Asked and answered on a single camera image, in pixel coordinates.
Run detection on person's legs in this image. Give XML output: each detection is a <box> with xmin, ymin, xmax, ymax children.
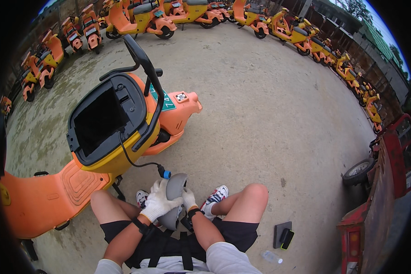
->
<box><xmin>90</xmin><ymin>183</ymin><xmax>269</xmax><ymax>270</ymax></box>

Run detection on clear plastic water bottle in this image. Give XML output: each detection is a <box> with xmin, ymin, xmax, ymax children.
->
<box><xmin>260</xmin><ymin>250</ymin><xmax>284</xmax><ymax>265</ymax></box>

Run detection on row of parked orange scooters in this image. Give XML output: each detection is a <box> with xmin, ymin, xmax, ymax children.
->
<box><xmin>0</xmin><ymin>0</ymin><xmax>385</xmax><ymax>135</ymax></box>

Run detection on person's left hand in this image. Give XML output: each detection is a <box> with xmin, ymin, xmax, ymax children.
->
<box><xmin>139</xmin><ymin>179</ymin><xmax>184</xmax><ymax>223</ymax></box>

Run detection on gray flat pad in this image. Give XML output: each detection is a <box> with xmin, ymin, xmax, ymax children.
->
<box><xmin>273</xmin><ymin>221</ymin><xmax>292</xmax><ymax>249</ymax></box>

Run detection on red cargo vehicle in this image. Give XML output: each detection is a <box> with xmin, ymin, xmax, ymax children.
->
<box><xmin>337</xmin><ymin>113</ymin><xmax>411</xmax><ymax>274</ymax></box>

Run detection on gray scooter seat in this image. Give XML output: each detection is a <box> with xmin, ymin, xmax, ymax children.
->
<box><xmin>156</xmin><ymin>173</ymin><xmax>188</xmax><ymax>231</ymax></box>

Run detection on orange yellow seatless scooter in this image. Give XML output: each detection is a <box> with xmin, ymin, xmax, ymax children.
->
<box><xmin>0</xmin><ymin>34</ymin><xmax>203</xmax><ymax>240</ymax></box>

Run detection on building with green roof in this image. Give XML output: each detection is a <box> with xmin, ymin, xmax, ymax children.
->
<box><xmin>296</xmin><ymin>0</ymin><xmax>411</xmax><ymax>103</ymax></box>

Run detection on black wrist band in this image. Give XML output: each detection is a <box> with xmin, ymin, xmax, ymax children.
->
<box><xmin>180</xmin><ymin>208</ymin><xmax>206</xmax><ymax>232</ymax></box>
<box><xmin>132</xmin><ymin>216</ymin><xmax>155</xmax><ymax>237</ymax></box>

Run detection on black device with green edge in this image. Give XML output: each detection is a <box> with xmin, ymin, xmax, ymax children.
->
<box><xmin>280</xmin><ymin>228</ymin><xmax>295</xmax><ymax>251</ymax></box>

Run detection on person's body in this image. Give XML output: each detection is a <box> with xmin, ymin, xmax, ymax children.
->
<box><xmin>94</xmin><ymin>241</ymin><xmax>263</xmax><ymax>274</ymax></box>

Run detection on black cable with blue plug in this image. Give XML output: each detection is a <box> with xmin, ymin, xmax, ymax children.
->
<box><xmin>118</xmin><ymin>132</ymin><xmax>172</xmax><ymax>179</ymax></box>

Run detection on person's right hand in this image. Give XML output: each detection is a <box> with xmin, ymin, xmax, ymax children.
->
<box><xmin>182</xmin><ymin>187</ymin><xmax>199</xmax><ymax>212</ymax></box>

